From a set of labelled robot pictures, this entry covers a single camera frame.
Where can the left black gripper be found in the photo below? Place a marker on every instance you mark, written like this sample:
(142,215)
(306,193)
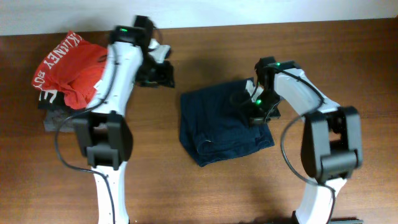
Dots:
(165,72)

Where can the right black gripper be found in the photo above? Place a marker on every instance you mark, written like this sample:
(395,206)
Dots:
(258,117)

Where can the navy blue shorts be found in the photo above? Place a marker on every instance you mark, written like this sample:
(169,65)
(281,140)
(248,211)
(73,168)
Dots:
(213,128)

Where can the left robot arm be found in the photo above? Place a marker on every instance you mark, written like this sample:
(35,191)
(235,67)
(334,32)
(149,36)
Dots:
(134,57)

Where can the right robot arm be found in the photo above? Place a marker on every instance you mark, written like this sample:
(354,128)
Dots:
(331,147)

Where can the red folded shirt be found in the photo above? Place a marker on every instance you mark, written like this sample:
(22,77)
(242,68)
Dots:
(74,67)

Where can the black folded shirt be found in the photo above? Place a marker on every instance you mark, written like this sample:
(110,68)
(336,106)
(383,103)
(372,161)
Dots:
(49,101)

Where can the grey folded shirt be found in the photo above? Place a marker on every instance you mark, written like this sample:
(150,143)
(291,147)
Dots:
(53,118)

